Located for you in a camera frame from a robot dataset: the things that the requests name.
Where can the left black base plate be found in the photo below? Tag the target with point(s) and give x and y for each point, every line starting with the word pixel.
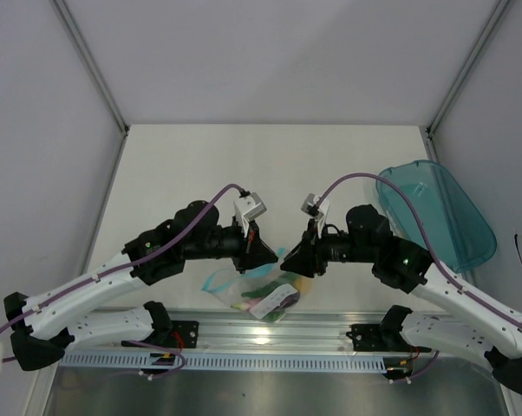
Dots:
pixel 184 335

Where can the green chili pepper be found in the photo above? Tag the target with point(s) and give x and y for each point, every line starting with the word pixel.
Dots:
pixel 259 293

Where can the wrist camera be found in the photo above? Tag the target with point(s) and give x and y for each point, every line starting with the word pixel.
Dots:
pixel 317 208
pixel 247 208

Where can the clear zip top bag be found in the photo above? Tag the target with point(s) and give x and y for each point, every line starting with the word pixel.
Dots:
pixel 227 285

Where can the yellow bell pepper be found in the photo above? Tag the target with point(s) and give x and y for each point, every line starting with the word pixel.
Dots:
pixel 303 285

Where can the right frame post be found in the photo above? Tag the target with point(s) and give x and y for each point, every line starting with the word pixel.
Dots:
pixel 476 52

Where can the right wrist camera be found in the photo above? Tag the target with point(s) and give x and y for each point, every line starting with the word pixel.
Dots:
pixel 317 208

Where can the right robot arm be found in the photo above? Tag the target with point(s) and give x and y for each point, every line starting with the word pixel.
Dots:
pixel 404 265

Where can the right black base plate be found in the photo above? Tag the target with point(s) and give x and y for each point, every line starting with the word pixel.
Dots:
pixel 380 338

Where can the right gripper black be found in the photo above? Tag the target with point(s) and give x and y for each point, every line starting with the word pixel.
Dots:
pixel 309 258

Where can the teal plastic tray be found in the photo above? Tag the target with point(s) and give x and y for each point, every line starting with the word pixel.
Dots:
pixel 458 233

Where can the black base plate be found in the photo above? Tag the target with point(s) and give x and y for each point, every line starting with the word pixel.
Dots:
pixel 184 335
pixel 380 338

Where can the left frame post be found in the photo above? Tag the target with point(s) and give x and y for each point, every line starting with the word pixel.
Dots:
pixel 86 56

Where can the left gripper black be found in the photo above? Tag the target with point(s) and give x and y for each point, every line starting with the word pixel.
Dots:
pixel 253 251

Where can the white slotted cable duct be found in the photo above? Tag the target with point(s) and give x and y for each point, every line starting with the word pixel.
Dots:
pixel 342 364

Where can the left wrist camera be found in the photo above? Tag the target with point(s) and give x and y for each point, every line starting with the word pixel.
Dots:
pixel 247 208

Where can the green bell pepper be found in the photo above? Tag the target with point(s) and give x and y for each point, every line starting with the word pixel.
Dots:
pixel 275 315

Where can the frame post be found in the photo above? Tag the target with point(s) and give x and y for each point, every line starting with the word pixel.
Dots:
pixel 476 52
pixel 86 56

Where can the purple eggplant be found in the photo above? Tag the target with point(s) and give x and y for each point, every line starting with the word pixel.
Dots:
pixel 288 302

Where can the aluminium mounting rail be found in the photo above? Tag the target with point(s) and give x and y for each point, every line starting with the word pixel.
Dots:
pixel 287 331

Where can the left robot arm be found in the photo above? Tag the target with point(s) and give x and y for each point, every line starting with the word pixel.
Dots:
pixel 47 326

